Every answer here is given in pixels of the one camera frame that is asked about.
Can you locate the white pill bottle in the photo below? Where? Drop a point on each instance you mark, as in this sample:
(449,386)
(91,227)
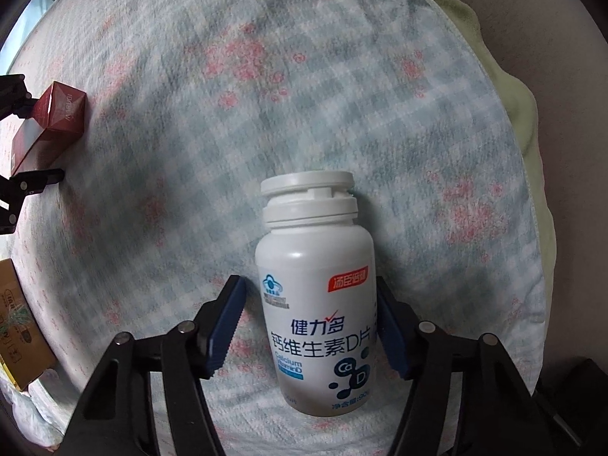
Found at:
(313,270)

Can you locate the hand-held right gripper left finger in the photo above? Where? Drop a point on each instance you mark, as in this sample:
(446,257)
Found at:
(223,327)

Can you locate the red carton box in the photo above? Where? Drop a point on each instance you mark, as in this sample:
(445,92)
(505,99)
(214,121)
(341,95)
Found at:
(52,118)

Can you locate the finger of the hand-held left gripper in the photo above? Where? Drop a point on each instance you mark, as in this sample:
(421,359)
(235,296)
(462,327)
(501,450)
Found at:
(14,95)
(28,183)

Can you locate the cardboard box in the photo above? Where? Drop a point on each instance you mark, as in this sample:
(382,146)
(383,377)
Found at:
(21,332)

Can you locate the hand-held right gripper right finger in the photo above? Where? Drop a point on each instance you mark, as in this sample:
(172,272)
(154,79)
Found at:
(392,335)

